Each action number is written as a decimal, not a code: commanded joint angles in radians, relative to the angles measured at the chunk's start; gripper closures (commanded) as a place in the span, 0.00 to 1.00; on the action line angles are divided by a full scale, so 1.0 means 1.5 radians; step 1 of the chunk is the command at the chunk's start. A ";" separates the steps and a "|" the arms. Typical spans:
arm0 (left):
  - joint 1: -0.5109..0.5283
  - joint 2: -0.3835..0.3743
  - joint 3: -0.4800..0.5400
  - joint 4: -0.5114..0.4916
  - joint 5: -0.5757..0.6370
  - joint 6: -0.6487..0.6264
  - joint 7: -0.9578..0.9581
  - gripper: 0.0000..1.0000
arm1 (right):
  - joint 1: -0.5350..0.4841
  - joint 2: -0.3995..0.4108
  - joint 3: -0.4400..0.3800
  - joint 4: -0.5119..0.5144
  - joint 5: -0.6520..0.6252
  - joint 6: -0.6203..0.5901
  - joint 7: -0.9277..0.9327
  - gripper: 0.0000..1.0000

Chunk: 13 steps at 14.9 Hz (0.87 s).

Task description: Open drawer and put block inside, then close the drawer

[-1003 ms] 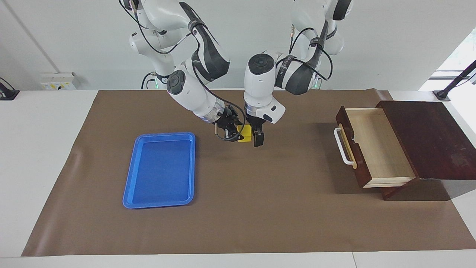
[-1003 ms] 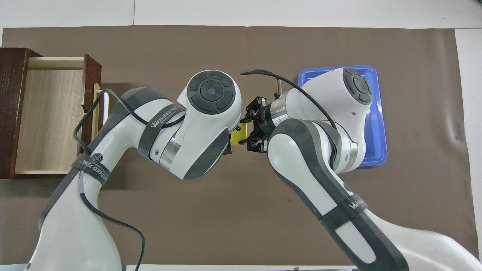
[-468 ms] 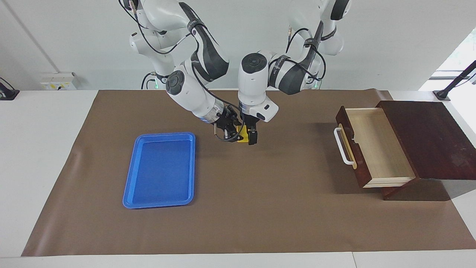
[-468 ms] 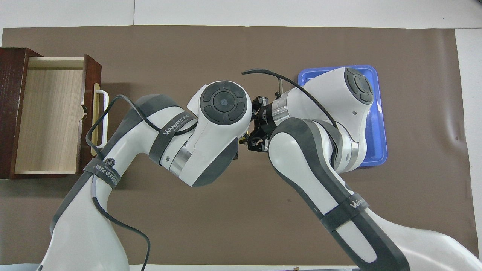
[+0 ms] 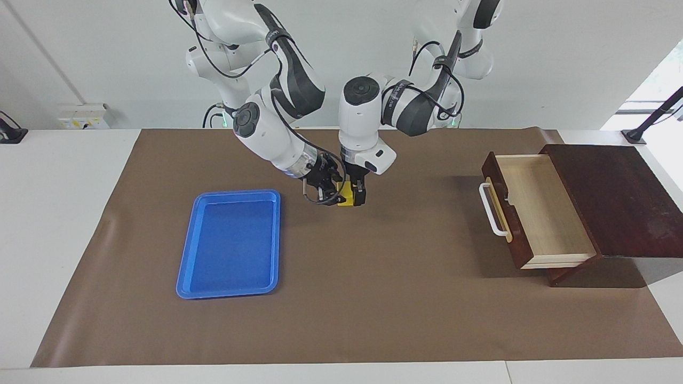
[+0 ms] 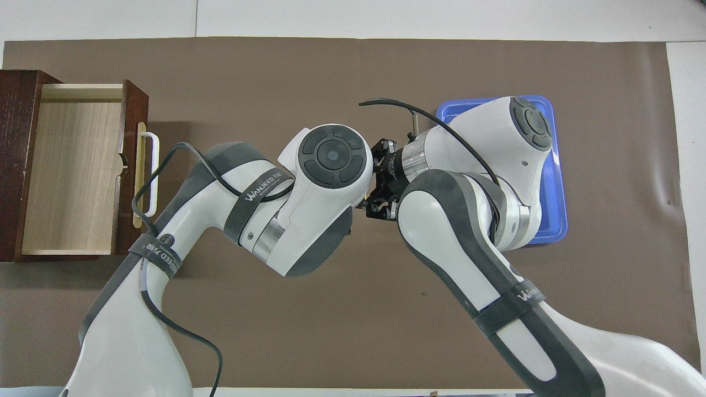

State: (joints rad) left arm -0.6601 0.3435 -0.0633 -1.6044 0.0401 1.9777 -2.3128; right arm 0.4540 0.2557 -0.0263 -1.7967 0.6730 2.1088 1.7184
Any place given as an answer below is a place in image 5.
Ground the black clamp mount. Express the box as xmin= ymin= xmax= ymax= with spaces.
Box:
xmin=0 ymin=111 xmax=28 ymax=144

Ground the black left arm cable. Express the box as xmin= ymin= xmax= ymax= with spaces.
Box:
xmin=408 ymin=40 xmax=466 ymax=121

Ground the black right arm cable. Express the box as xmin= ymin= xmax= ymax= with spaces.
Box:
xmin=170 ymin=0 xmax=343 ymax=206

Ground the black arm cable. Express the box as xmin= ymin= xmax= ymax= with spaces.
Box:
xmin=408 ymin=40 xmax=466 ymax=121
xmin=170 ymin=0 xmax=343 ymax=206

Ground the dark wooden cabinet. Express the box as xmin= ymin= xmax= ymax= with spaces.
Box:
xmin=539 ymin=144 xmax=683 ymax=289

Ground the white drawer handle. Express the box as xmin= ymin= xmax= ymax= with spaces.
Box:
xmin=479 ymin=182 xmax=510 ymax=237

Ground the wooden drawer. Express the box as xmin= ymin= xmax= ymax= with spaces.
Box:
xmin=479 ymin=152 xmax=597 ymax=270

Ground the brown table mat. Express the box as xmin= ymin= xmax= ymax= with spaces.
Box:
xmin=30 ymin=127 xmax=683 ymax=367

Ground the black right base cable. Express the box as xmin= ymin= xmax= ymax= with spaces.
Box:
xmin=202 ymin=103 xmax=227 ymax=129

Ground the white wall outlet box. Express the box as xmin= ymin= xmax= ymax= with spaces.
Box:
xmin=58 ymin=104 xmax=110 ymax=130

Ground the black stand with base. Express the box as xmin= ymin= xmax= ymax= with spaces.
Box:
xmin=622 ymin=87 xmax=683 ymax=145

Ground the blue plastic tray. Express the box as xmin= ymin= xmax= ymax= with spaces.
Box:
xmin=176 ymin=189 xmax=281 ymax=299

